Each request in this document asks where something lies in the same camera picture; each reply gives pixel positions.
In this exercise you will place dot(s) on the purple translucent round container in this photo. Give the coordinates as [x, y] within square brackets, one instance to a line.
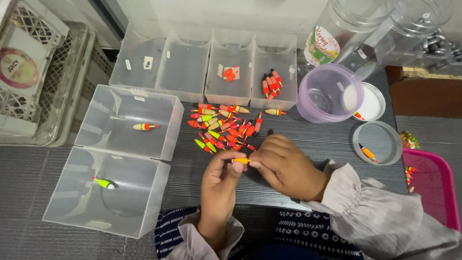
[325, 104]

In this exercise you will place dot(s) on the brown wooden furniture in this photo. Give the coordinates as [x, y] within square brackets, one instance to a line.
[426, 94]

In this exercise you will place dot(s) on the clear jar with green label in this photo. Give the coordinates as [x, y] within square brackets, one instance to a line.
[325, 39]

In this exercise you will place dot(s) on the floats in pink basket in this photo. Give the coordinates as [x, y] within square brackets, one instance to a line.
[410, 175]

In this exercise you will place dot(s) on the dark patterned garment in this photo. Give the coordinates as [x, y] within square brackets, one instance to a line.
[306, 227]

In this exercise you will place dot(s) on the neon green white float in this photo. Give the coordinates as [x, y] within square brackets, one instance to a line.
[104, 183]

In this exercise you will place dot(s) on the large clear plastic box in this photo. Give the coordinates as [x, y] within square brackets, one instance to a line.
[126, 115]
[108, 195]

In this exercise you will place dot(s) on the white round lid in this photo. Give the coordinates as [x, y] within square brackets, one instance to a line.
[371, 104]

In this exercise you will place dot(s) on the white plastic crate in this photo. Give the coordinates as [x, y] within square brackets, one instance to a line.
[25, 65]

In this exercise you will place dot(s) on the clear round lid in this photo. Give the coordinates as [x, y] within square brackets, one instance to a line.
[382, 141]

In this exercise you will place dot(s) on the small red green float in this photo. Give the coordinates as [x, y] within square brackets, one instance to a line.
[358, 116]

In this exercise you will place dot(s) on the beige float with red tip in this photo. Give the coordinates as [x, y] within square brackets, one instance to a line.
[142, 126]

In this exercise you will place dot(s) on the round orange float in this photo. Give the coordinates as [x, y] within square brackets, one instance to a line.
[228, 72]
[231, 77]

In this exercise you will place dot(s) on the orange black-tipped float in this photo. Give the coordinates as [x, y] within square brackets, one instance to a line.
[368, 152]

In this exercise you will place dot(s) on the clear container of lead sinkers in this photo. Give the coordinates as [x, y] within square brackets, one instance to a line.
[438, 45]

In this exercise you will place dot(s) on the bag of colourful beads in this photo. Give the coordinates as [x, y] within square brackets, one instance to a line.
[409, 140]

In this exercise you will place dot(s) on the person's left hand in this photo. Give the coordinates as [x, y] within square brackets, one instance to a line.
[216, 184]

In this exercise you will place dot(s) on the clear plastic jar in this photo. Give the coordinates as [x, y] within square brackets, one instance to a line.
[397, 32]

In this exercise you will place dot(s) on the person's right hand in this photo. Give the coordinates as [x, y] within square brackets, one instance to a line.
[292, 169]

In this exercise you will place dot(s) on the grey plastic crate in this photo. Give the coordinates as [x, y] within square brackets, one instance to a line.
[68, 94]

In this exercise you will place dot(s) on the orange yellow fishing float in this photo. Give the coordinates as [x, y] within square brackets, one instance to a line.
[241, 161]

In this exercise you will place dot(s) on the pink plastic basket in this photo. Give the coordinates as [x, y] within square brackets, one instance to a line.
[433, 184]

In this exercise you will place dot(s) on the small clear plastic box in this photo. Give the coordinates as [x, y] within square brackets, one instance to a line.
[231, 92]
[139, 68]
[276, 54]
[184, 70]

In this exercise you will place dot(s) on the slim red black-tipped float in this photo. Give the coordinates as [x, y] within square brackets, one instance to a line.
[277, 77]
[270, 83]
[273, 94]
[265, 88]

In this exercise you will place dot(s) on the pile of colourful fishing floats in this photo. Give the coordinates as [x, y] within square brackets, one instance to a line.
[220, 124]

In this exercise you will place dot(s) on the beige striped fishing float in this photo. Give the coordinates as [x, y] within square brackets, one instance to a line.
[274, 112]

